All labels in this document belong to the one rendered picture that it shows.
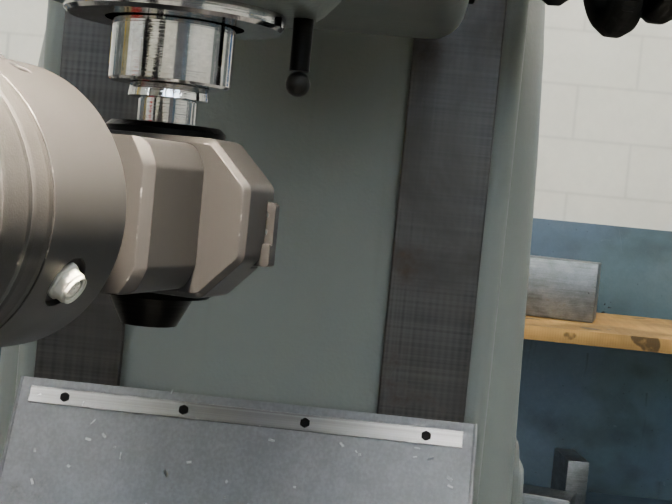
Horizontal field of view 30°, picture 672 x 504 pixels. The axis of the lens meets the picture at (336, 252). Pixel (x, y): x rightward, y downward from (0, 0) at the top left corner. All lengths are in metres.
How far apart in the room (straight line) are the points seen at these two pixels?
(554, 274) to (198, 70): 3.74
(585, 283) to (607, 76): 0.92
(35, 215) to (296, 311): 0.54
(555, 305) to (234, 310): 3.36
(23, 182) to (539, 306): 3.90
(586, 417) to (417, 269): 3.96
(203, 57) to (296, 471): 0.43
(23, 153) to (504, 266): 0.59
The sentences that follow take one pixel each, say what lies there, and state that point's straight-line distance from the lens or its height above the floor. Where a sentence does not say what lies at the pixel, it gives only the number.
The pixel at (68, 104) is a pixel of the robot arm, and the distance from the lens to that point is 0.37.
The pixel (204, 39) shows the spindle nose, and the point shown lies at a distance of 0.48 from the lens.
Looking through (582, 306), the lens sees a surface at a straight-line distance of 4.19.
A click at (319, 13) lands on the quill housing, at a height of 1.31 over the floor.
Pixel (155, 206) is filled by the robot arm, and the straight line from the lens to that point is 0.40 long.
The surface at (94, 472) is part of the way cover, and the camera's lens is 0.87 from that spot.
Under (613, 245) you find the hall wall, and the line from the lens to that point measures 4.74.
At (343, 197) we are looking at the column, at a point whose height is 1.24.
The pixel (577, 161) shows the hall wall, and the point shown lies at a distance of 4.73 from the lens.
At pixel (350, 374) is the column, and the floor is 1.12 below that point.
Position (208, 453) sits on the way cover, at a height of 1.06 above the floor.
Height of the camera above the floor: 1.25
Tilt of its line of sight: 3 degrees down
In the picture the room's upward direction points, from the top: 6 degrees clockwise
